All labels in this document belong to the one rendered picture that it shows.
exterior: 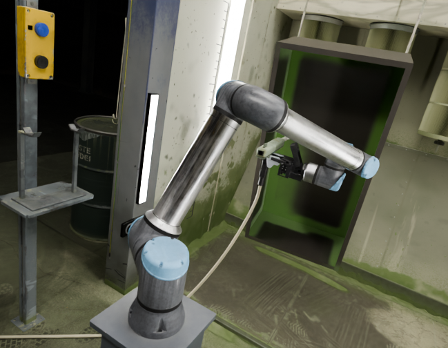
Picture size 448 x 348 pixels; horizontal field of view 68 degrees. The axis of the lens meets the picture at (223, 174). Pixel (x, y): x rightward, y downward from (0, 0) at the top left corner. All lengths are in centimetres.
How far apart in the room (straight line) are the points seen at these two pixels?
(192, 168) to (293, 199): 132
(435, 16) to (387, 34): 30
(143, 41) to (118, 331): 129
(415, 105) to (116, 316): 274
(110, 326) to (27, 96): 98
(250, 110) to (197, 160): 25
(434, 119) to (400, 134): 45
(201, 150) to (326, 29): 206
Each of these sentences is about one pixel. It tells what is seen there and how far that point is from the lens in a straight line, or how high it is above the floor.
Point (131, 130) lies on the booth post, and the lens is 187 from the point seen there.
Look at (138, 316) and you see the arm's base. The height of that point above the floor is 69.
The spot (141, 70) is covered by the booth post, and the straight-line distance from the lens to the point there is 180.
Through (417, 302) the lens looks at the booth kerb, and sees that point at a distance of 301.
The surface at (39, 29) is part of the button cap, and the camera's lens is 154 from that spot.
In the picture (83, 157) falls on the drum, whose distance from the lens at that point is 261.
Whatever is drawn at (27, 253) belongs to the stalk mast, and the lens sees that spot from 192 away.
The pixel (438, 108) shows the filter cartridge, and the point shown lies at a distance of 285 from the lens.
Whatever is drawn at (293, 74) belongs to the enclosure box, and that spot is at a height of 150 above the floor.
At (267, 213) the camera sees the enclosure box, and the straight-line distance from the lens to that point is 245.
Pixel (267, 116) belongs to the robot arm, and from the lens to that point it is 103.
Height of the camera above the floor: 150
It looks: 19 degrees down
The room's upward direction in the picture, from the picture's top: 11 degrees clockwise
